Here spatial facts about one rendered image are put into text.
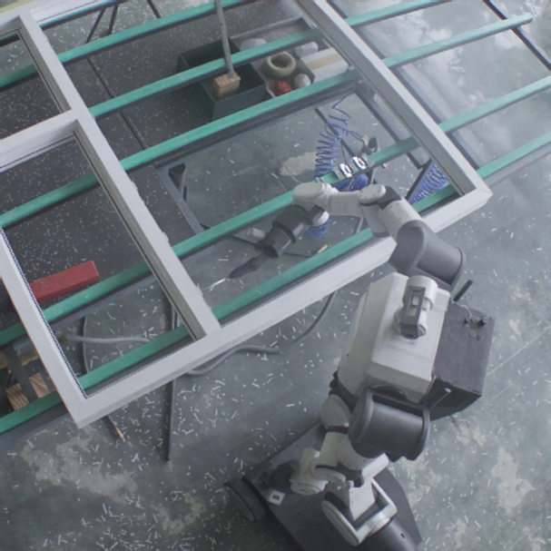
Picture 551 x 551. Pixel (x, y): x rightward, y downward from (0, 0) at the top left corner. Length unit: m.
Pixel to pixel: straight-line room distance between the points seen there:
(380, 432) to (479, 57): 3.21
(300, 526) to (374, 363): 1.21
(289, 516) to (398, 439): 1.19
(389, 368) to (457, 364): 0.15
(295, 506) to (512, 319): 1.42
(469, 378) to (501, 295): 1.87
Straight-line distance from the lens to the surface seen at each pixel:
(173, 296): 1.91
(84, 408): 1.74
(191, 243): 2.00
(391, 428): 1.37
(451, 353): 1.48
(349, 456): 1.52
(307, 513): 2.53
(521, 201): 3.68
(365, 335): 1.45
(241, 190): 3.15
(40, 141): 2.16
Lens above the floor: 2.62
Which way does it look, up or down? 61 degrees down
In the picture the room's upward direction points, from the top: 22 degrees clockwise
